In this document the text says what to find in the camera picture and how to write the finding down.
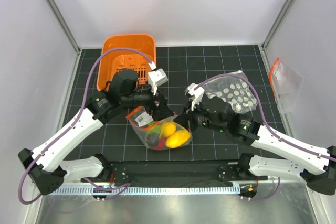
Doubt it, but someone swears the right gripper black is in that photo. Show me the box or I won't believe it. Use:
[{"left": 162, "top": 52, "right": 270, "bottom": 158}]
[{"left": 174, "top": 98, "right": 227, "bottom": 133}]

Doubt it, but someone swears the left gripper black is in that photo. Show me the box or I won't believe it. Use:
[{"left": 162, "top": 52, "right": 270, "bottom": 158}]
[{"left": 121, "top": 82, "right": 175, "bottom": 121}]

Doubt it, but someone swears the green fruit toy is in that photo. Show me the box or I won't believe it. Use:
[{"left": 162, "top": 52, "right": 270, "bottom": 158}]
[{"left": 147, "top": 124, "right": 161, "bottom": 134}]

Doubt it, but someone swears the yellow lemon toy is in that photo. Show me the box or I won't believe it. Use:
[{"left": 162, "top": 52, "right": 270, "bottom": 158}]
[{"left": 161, "top": 122, "right": 176, "bottom": 138}]

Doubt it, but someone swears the yellow mango toy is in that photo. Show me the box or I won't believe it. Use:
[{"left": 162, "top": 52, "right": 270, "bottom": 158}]
[{"left": 165, "top": 130, "right": 191, "bottom": 148}]

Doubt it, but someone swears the single clear zip bag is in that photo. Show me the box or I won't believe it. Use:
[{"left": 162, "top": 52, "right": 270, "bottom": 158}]
[{"left": 127, "top": 106, "right": 192, "bottom": 151}]

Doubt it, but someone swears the dark brown fruit toy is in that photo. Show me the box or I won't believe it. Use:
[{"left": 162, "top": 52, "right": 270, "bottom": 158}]
[{"left": 146, "top": 132, "right": 160, "bottom": 147}]

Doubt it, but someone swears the orange plastic basket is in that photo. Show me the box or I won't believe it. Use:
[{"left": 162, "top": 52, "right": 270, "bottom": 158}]
[{"left": 96, "top": 34, "right": 156, "bottom": 91}]

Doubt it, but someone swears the clear zip bags stack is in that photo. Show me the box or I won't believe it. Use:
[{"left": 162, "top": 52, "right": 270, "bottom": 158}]
[{"left": 202, "top": 77, "right": 258, "bottom": 114}]

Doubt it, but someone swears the red apple toy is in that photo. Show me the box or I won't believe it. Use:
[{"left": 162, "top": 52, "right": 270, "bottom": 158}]
[{"left": 154, "top": 138, "right": 166, "bottom": 151}]

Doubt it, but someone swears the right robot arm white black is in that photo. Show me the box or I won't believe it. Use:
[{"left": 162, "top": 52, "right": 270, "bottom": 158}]
[{"left": 174, "top": 97, "right": 335, "bottom": 196}]

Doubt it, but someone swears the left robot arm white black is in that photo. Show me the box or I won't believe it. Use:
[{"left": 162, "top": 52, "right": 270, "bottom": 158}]
[{"left": 18, "top": 68, "right": 174, "bottom": 195}]

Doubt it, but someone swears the black grid mat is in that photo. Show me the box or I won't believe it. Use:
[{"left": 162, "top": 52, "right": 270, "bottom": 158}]
[{"left": 67, "top": 45, "right": 285, "bottom": 162}]

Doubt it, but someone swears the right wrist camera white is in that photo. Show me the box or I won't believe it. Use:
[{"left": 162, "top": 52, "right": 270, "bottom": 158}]
[{"left": 184, "top": 83, "right": 205, "bottom": 111}]

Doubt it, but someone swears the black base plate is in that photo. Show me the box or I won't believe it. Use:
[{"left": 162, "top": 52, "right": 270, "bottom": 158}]
[{"left": 89, "top": 160, "right": 267, "bottom": 188}]

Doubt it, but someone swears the white slotted cable duct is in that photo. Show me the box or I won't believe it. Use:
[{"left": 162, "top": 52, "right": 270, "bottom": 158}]
[{"left": 51, "top": 184, "right": 240, "bottom": 196}]

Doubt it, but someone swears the zip bag on right wall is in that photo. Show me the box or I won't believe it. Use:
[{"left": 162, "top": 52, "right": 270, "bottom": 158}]
[{"left": 268, "top": 58, "right": 303, "bottom": 115}]

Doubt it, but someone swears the left aluminium frame post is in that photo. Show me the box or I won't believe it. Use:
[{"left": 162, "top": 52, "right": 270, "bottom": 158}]
[{"left": 45, "top": 0, "right": 80, "bottom": 53}]

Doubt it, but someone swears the aluminium frame post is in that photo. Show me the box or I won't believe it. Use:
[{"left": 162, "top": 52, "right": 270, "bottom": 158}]
[
  {"left": 45, "top": 0, "right": 80, "bottom": 53},
  {"left": 261, "top": 0, "right": 295, "bottom": 50}
]

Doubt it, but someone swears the right aluminium frame post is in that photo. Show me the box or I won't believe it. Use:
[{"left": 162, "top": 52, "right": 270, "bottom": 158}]
[{"left": 261, "top": 0, "right": 295, "bottom": 50}]

